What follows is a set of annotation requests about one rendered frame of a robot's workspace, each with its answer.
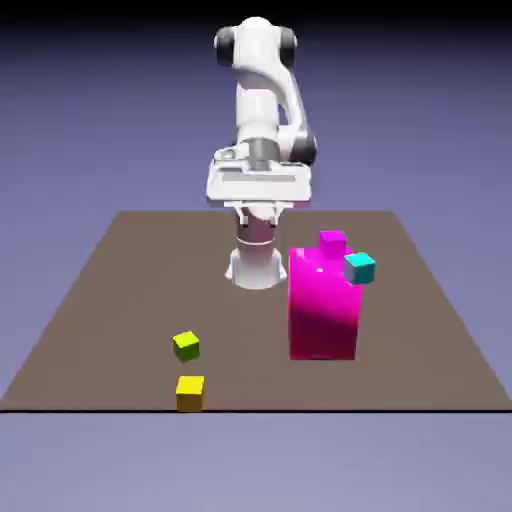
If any small cyan cube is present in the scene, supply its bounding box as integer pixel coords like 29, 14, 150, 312
343, 251, 377, 286

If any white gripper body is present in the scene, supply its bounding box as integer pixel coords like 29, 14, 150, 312
205, 158, 314, 210

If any small yellow cube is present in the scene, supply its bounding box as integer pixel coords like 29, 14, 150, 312
175, 374, 206, 413

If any small magenta cube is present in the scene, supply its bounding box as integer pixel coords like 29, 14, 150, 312
318, 230, 348, 260

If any small lime green cube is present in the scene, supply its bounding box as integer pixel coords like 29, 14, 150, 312
172, 329, 201, 364

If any large magenta box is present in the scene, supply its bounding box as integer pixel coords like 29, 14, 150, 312
287, 246, 364, 362

